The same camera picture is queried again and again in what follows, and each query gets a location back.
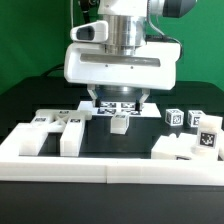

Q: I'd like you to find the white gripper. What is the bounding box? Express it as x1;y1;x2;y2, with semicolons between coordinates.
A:
64;42;180;111

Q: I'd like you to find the white chair seat part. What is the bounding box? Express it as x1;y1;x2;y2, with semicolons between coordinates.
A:
151;131;224;160

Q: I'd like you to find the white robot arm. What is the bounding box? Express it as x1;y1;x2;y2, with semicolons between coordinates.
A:
64;0;197;110

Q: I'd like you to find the white chair back part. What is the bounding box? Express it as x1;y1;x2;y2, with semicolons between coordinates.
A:
19;109;92;157

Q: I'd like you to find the white sheet with tags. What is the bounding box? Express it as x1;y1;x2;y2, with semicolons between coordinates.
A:
78;101;161;118

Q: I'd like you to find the white tagged cube left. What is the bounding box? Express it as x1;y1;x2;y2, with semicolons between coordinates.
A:
165;109;184;126

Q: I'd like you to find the white tagged cube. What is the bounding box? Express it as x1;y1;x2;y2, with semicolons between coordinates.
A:
165;109;184;126
187;110;204;128

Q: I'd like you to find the white tagged cube right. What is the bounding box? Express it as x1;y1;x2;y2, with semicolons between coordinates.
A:
187;110;204;128

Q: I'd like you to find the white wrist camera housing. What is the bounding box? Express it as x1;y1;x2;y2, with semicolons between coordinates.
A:
70;20;109;43

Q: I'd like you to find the black cable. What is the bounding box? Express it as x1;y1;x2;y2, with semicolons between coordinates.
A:
40;0;101;78

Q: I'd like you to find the white cable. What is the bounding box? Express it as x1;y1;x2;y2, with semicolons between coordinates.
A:
69;0;78;31

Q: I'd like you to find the white U-shaped obstacle frame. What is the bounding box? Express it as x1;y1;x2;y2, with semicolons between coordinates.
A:
0;123;224;186

